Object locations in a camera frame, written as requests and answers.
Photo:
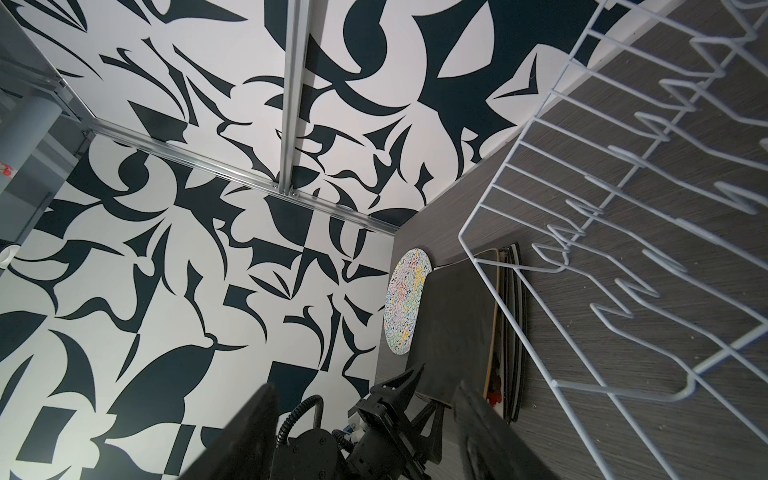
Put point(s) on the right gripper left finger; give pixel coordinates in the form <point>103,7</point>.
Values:
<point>245,448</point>

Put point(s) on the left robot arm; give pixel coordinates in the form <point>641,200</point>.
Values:
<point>307,451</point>

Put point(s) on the floral square plate black rim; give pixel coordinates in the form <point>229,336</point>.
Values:
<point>496,393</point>

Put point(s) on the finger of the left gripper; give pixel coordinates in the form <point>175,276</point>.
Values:
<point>399,391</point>
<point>428,424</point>

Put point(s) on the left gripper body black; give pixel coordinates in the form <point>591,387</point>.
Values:
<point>388,447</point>

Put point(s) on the white wire dish rack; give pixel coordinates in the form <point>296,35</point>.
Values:
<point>637,194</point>

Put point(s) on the dark glass plate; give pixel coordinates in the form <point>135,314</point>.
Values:
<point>454,333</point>

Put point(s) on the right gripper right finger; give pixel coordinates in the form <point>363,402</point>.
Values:
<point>489,448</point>

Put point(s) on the white square plate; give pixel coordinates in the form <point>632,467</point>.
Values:
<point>509,348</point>
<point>520,351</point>

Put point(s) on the colourful speckled round plate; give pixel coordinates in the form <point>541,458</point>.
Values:
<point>403,298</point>

